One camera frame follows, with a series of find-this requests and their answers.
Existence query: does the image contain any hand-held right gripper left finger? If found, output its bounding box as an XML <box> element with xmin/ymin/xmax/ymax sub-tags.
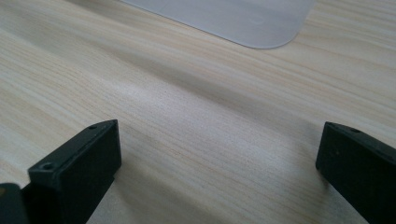
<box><xmin>21</xmin><ymin>119</ymin><xmax>122</xmax><ymax>224</ymax></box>

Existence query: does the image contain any translucent white plastic mat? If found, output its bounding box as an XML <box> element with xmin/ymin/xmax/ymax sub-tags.
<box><xmin>120</xmin><ymin>0</ymin><xmax>316</xmax><ymax>49</ymax></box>

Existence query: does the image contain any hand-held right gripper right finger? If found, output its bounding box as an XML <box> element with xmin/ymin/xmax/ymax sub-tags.
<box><xmin>315</xmin><ymin>121</ymin><xmax>396</xmax><ymax>224</ymax></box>

